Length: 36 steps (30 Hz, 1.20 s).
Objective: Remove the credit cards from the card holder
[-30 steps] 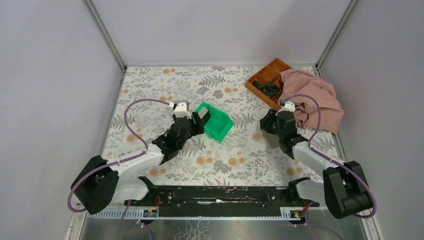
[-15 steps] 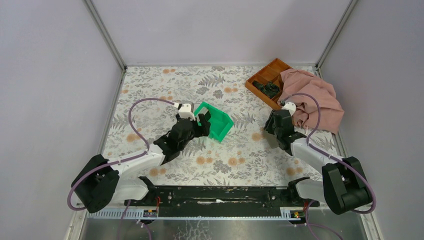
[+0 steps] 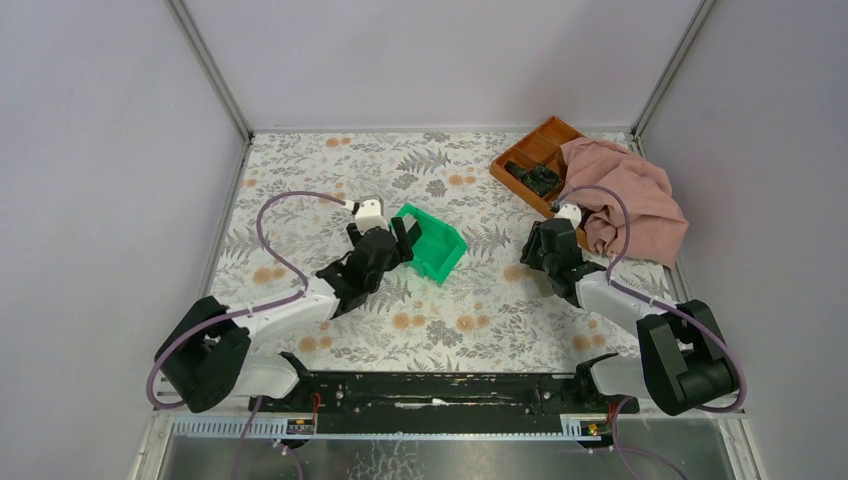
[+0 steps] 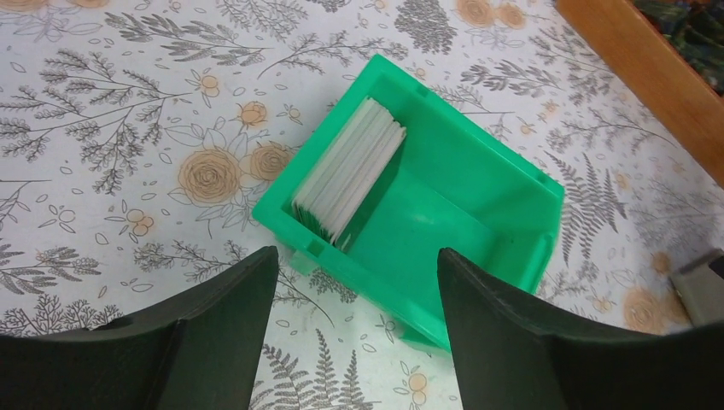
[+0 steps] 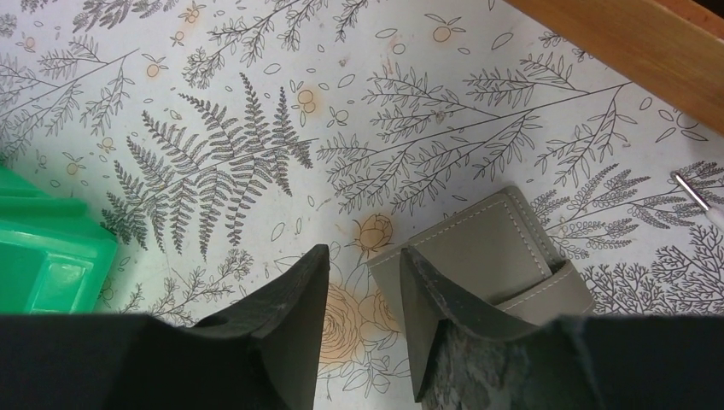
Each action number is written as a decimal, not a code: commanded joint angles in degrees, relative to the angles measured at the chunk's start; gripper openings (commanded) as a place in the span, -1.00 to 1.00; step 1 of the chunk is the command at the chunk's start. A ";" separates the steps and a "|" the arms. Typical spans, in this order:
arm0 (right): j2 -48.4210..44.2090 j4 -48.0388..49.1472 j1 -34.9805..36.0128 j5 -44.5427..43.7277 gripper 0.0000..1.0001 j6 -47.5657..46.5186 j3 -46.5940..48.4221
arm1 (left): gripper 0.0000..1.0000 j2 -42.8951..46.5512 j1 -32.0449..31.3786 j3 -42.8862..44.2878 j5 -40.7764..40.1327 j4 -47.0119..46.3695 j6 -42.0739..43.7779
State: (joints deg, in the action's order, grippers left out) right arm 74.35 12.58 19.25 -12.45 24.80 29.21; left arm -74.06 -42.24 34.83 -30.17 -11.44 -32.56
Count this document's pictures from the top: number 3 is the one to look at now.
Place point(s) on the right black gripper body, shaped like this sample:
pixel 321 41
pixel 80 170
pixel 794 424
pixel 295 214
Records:
pixel 539 244

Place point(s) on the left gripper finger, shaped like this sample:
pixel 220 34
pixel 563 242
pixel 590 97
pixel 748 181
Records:
pixel 403 241
pixel 354 233

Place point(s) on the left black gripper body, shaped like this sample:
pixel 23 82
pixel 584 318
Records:
pixel 395 240

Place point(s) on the green plastic bin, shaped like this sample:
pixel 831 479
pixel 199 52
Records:
pixel 437 246

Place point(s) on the grey leather card holder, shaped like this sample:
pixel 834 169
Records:
pixel 546 285

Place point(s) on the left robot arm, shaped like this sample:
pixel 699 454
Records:
pixel 218 352

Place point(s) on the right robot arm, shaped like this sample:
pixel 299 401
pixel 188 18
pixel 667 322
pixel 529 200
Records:
pixel 683 362

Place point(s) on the floral table mat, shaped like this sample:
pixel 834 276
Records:
pixel 465 302

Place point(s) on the dark green patterned cloth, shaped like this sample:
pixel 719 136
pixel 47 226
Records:
pixel 539 179

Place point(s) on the orange compartment tray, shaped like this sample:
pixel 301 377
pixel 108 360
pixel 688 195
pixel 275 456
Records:
pixel 541 146

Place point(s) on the pink cloth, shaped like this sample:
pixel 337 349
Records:
pixel 629 202

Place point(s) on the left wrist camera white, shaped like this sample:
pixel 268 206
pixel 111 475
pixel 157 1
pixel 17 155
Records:
pixel 369 214

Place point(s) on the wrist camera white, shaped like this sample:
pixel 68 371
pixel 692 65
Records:
pixel 369 214
pixel 571 212

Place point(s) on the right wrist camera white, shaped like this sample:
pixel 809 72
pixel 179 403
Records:
pixel 571 212

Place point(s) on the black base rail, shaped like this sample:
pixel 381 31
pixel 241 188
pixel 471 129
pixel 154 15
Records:
pixel 440 403

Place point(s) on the aluminium frame post right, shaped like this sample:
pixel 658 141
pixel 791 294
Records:
pixel 686 42

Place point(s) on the aluminium frame post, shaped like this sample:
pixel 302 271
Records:
pixel 686 42
pixel 189 29

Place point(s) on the aluminium frame post left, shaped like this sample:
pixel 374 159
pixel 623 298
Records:
pixel 189 29

